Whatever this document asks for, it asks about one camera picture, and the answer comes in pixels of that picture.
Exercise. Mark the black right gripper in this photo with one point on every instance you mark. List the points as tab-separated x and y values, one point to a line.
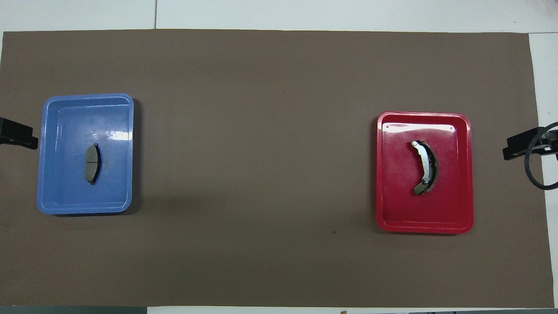
552	141

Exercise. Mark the dark brake pad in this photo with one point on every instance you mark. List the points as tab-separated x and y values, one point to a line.
91	163

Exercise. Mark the curved brake shoe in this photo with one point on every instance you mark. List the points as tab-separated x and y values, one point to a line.
425	168

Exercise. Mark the blue plastic tray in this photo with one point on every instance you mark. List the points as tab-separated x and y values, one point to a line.
65	192

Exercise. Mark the red plastic tray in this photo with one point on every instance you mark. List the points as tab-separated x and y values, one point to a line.
396	205

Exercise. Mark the brown table mat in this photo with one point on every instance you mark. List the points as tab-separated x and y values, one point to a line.
270	131

